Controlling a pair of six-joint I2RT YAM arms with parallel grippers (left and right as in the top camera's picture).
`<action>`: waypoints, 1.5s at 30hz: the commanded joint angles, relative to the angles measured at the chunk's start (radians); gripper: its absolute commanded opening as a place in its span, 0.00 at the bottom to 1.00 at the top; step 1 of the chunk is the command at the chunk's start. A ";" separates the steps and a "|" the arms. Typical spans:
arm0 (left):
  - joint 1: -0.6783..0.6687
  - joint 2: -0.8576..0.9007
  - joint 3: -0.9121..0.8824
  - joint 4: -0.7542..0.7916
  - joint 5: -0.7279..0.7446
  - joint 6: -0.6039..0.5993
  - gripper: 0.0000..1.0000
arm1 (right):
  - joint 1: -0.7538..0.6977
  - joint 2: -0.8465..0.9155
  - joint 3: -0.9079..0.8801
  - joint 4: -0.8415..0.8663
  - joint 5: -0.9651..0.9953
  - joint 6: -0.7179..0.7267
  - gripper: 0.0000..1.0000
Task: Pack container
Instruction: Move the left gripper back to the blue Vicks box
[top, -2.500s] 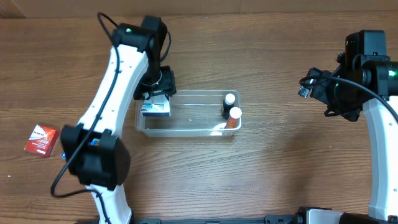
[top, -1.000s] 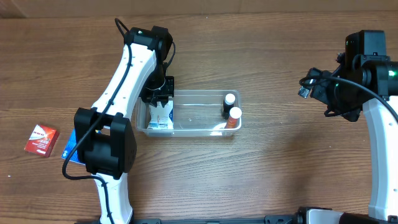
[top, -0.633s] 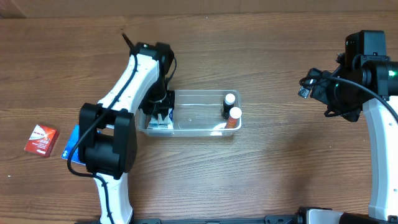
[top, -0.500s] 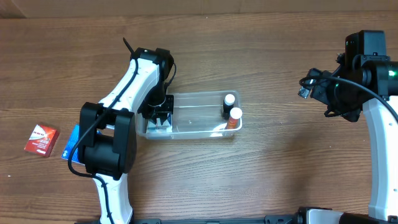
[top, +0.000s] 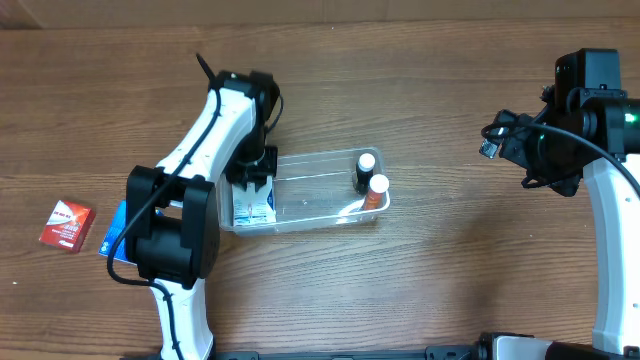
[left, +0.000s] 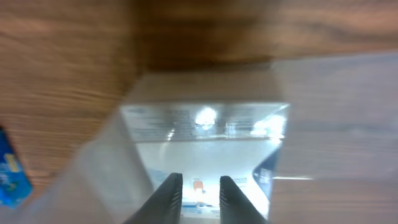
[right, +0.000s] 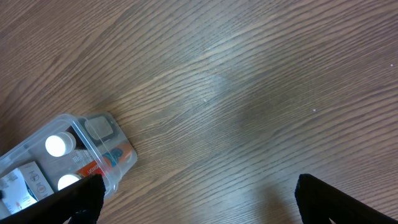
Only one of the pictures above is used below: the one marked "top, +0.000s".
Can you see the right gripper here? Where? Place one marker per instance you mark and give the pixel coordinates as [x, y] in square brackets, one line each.
[566, 176]

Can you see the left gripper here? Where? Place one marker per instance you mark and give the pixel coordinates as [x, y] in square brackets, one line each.
[251, 173]

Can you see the white medicine box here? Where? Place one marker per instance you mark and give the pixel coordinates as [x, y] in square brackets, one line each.
[254, 205]

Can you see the black bottle white cap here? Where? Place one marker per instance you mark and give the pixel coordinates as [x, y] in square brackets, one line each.
[364, 170]

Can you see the orange bottle white cap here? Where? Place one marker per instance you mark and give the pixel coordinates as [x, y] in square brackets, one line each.
[377, 188]

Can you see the blue medicine box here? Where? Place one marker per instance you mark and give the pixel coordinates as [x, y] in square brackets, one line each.
[116, 226]

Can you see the red medicine box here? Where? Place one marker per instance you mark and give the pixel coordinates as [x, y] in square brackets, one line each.
[67, 226]

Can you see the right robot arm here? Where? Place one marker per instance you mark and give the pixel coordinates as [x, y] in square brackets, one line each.
[586, 134]

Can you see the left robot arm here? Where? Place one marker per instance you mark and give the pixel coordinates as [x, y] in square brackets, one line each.
[172, 231]

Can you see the clear plastic container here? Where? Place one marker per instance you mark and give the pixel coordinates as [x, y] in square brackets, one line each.
[311, 190]

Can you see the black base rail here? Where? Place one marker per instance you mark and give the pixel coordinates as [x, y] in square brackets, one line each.
[434, 352]

